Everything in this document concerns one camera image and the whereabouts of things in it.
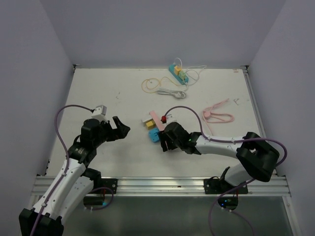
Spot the aluminium front rail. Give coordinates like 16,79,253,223
31,176,291,197

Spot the yellow plug on teal strip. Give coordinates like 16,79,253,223
174,66,182,75

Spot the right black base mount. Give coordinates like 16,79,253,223
203,177,235,194

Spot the pink power strip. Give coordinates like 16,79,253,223
149,111,165,131

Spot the white power strip cord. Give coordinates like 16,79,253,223
157,83,189,100

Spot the white plug adapter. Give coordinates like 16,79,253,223
141,115,153,125

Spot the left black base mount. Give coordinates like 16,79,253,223
94,178,118,195

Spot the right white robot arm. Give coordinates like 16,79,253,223
158,122,280,193

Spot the teal power strip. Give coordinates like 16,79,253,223
168,64,189,85

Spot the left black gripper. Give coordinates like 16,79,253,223
93,116,129,147

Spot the yellow plug adapter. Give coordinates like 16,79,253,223
145,120,156,130

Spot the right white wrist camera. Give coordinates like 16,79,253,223
160,114,177,125

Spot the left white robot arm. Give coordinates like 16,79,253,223
19,117,130,236

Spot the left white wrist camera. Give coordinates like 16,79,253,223
91,105,108,123

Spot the blue plug adapter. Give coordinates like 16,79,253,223
148,128,160,143

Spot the white thin cable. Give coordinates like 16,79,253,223
173,58,207,87

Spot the yellow thin cable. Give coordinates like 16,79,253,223
141,76,182,94

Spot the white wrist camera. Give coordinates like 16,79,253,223
91,105,108,123
160,114,177,125

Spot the green plug on teal strip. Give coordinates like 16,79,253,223
178,70,186,80

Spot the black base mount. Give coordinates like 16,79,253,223
203,177,235,194
94,178,118,195

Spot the pink power strip cord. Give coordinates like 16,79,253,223
201,98,235,136

